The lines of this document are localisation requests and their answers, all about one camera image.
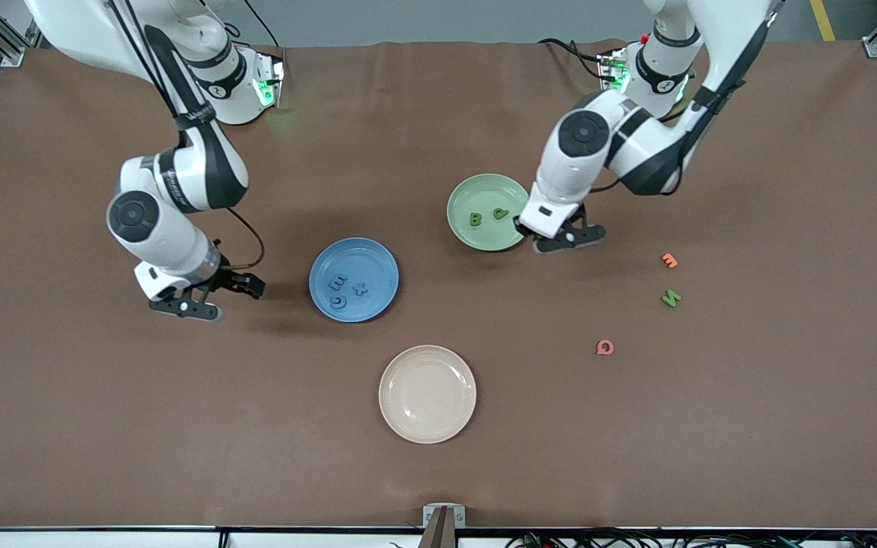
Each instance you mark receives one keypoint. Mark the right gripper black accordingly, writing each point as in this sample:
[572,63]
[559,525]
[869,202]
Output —
[227,279]

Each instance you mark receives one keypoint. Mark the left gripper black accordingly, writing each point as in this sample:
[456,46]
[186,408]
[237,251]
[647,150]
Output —
[520,227]

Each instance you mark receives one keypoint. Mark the green letter B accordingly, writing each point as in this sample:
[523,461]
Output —
[475,219]

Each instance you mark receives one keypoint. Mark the blue letter E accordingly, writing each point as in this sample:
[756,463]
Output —
[338,283]

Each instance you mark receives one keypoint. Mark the blue letter G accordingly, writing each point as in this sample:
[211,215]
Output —
[339,301]

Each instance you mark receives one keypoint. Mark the blue plus sign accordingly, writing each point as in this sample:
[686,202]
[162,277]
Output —
[361,289]

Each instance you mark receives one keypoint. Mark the green letter N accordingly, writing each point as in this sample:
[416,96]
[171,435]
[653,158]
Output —
[671,298]

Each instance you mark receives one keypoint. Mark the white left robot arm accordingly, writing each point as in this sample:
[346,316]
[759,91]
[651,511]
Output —
[560,175]

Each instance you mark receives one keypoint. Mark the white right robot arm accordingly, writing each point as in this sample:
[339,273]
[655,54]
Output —
[172,243]

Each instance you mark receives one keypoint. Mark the green plate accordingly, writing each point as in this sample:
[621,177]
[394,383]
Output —
[484,186]

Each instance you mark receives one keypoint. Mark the blue plate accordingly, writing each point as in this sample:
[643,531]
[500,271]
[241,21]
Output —
[328,259]

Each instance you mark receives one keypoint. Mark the pink letter Q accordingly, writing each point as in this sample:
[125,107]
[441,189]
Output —
[605,348]

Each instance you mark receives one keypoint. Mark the orange letter E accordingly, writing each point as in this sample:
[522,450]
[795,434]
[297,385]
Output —
[669,261]

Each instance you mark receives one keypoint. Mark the beige plate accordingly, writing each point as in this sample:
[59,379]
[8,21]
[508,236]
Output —
[427,394]

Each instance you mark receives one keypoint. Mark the brown table mat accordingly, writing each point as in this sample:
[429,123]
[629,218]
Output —
[103,457]

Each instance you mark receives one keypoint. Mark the silver camera mount bracket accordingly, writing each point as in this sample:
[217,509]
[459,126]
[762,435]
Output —
[429,516]

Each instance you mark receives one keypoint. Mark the white table edge rail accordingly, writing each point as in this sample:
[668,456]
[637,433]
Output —
[65,542]

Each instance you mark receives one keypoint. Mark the grey camera stand pole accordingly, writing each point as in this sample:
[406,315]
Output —
[440,534]

